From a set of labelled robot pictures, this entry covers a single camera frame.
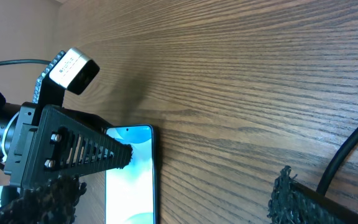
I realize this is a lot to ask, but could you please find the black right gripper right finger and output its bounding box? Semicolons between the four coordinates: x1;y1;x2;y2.
267;166;358;224

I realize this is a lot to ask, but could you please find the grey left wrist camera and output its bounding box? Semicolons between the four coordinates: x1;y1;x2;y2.
49;47;100;95

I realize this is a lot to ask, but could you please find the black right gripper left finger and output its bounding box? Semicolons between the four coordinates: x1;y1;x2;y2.
0;175;86;224

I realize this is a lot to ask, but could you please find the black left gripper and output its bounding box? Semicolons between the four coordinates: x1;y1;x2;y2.
4;103;133;189

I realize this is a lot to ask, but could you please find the blue Galaxy smartphone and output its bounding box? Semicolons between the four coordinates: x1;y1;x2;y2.
104;124;158;224

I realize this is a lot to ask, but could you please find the black charging cable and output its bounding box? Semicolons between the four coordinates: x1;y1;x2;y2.
315;107;358;197

